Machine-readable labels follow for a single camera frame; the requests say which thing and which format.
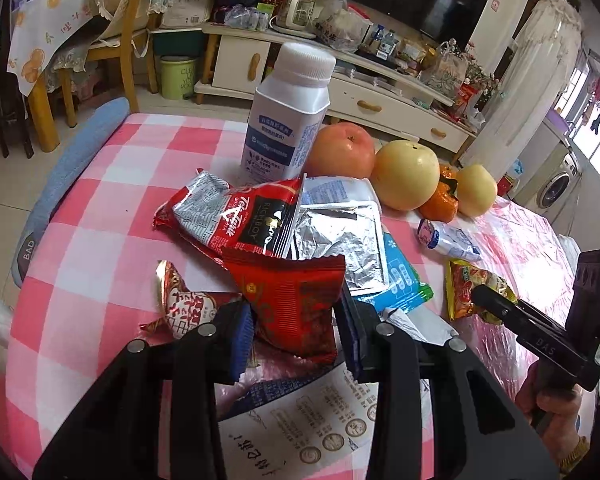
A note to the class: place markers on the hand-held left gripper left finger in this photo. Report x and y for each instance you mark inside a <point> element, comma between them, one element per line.
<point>240,345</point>

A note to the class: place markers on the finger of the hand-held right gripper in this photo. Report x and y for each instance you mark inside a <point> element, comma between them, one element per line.
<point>510,307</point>

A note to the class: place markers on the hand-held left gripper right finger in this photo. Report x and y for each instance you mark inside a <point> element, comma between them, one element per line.
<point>352,355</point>

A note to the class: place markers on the yellow orange snack packet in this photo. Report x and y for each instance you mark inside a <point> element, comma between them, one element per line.
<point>462,290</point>

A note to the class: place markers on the red white candy wrapper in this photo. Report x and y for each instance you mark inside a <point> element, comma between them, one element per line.
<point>190,310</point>

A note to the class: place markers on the red snack packet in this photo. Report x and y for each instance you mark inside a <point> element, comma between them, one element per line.
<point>285,300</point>

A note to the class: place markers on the white paper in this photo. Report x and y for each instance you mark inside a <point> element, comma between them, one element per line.
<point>430,327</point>

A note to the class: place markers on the cyan packet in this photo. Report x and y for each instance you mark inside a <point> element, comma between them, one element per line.
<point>405,280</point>

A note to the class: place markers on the silver foil blue packet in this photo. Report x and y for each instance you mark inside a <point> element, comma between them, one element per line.
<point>330,240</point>

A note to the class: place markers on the red black drink packet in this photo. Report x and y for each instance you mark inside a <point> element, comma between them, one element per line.
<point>270,225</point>

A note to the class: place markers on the silver red snack wrapper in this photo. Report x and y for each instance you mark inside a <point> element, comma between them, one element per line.
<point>200,210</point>

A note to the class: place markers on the person's right hand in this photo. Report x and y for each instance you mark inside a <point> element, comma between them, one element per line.
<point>560,430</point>

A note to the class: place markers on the small white milk pouch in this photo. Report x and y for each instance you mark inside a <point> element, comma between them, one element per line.
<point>450,240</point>

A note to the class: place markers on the small yellow pear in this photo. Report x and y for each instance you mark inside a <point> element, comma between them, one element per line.
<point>475,190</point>

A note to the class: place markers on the orange persimmon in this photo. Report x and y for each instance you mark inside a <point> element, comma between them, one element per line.
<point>448,172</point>
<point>437,205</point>

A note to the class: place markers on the white washing machine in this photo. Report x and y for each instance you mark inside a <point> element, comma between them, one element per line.
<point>550,185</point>

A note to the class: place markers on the pink checkered tablecloth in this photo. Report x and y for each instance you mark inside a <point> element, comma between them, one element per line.
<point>130,240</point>

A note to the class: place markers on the white blue wipe packet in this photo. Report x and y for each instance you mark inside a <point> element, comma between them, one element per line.
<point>335,189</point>

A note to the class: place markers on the large yellow pear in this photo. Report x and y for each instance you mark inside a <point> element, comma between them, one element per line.
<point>405,175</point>

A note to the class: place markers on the red apple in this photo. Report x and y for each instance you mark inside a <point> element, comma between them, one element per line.
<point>342,150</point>

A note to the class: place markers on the white plastic bottle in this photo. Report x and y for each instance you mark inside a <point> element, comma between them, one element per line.
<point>280,125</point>

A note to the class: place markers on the pink flower bunch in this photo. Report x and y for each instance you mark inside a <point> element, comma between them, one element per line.
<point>482,82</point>

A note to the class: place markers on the lace covered air conditioner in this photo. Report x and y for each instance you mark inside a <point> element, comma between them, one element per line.
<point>535,75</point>

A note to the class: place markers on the clear printed gift bag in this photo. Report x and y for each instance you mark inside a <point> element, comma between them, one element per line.
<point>445,70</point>

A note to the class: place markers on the blue chair cushion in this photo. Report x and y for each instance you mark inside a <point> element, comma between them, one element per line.
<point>70,160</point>

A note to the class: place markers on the white television cabinet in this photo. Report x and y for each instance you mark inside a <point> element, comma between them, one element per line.
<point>360,95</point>

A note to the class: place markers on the green waste bin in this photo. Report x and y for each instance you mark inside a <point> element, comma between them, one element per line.
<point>177,77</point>

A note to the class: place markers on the wooden chair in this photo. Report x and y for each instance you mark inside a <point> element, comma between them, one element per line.
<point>125,45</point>

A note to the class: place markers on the pack of small bottles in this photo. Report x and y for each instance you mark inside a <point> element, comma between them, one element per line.
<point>247,17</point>

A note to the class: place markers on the white plastic bag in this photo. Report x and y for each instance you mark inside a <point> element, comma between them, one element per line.
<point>342,25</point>

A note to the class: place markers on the white electric kettle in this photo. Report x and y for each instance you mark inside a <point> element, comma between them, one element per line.
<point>297,12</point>

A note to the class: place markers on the dark chair with lace cover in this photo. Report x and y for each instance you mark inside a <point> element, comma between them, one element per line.
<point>5,100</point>

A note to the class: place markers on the white printed shopping bag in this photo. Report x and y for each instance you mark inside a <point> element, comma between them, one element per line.
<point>185,2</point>

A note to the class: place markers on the orange print table cover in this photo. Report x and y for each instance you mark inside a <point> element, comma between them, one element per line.
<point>45,35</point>

